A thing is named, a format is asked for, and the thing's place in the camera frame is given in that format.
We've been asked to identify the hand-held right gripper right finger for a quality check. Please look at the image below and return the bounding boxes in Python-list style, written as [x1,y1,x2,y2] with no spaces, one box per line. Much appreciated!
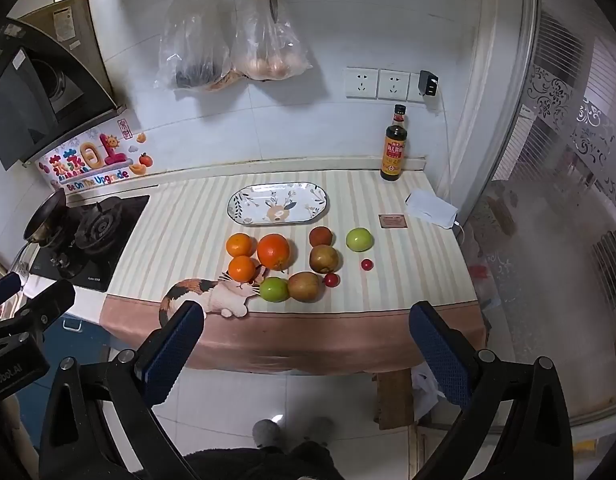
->
[409,301,574,480]

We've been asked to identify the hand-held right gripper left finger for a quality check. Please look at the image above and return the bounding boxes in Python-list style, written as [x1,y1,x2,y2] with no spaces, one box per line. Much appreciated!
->
[39,300,223,480]

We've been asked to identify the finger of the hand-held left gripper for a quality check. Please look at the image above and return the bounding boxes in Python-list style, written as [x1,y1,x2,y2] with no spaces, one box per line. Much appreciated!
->
[10,279,76,333]
[0,271,24,313]

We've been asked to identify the small orange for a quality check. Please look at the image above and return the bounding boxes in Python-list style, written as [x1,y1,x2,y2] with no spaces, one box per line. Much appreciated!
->
[225,233,255,259]
[228,255,257,283]

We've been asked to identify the green apple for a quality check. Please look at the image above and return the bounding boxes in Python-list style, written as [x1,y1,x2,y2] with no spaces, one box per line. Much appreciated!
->
[259,276,290,303]
[346,227,373,253]

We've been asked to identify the large orange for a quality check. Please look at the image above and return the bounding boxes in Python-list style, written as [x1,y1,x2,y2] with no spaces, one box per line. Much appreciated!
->
[257,233,292,271]

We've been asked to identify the brown pear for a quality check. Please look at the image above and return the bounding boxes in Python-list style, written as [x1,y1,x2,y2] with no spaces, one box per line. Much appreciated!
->
[288,271,323,304]
[309,244,342,275]

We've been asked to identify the oval floral ceramic plate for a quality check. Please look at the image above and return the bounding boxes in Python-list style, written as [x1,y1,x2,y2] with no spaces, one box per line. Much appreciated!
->
[227,181,331,227]

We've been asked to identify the white plastic bag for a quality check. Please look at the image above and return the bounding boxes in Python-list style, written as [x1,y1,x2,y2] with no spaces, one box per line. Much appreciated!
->
[412,360,456,421]

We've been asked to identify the blue cabinet door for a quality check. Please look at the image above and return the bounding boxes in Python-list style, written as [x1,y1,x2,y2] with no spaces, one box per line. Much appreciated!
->
[35,307,138,411]

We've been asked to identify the wooden stool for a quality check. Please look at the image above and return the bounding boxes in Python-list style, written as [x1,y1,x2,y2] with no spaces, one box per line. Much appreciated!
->
[373,369,415,430]

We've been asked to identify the black gas stove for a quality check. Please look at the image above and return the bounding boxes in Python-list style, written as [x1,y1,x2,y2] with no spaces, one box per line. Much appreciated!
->
[29,195,151,293]

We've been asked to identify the black frying pan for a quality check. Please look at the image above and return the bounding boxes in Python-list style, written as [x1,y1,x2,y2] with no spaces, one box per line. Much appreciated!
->
[8,189,68,281]

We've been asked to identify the person's grey slipper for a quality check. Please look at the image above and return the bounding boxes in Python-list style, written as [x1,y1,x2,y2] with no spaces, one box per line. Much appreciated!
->
[252,419,285,450]

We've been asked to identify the white face mask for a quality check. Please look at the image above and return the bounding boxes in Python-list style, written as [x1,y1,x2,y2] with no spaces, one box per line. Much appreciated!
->
[404,189,459,228]

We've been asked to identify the person's dark pants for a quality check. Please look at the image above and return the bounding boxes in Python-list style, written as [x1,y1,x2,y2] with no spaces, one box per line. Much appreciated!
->
[183,440,349,480]

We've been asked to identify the frosted glass sliding door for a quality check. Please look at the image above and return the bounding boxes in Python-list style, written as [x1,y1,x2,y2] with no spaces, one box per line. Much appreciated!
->
[458,0,616,426]

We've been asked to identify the black range hood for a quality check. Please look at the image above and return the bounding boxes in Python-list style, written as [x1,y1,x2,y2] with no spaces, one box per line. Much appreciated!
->
[0,0,127,171]

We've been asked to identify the dark soy sauce bottle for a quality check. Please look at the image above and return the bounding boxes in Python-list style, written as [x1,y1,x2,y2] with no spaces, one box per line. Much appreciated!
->
[380,104,409,182]

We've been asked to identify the clear plastic bag dark contents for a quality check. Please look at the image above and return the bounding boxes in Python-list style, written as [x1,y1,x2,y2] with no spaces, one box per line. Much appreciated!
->
[155,0,233,92]

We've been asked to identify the clear plastic bag of eggs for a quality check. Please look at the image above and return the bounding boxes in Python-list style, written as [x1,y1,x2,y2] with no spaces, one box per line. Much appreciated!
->
[230,0,313,82]

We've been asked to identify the colourful wall sticker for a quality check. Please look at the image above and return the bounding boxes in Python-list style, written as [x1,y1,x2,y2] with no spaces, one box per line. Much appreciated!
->
[35,119,153,192]

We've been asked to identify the white wall outlet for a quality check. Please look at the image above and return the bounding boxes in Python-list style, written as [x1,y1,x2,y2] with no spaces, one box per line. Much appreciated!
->
[344,66,379,100]
[409,72,429,103]
[377,68,411,102]

